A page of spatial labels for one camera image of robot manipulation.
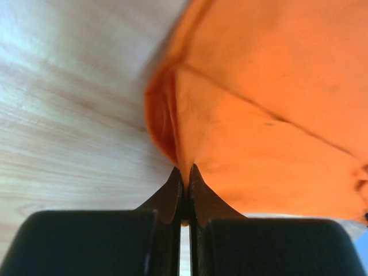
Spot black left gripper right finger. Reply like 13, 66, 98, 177
188, 166, 367, 275

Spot orange t shirt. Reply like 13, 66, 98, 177
144, 1, 367, 223

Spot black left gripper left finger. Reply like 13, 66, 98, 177
1, 169, 183, 275

